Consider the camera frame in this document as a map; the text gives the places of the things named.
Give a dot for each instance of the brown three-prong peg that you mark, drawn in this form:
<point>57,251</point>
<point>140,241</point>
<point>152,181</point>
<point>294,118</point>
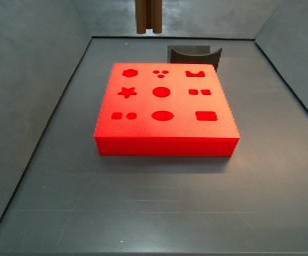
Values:
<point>148,16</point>

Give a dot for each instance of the black curved holder stand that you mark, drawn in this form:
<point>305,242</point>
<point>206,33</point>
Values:
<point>192,54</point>

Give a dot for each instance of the red shape-sorter block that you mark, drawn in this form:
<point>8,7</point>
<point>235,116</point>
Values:
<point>164,110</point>

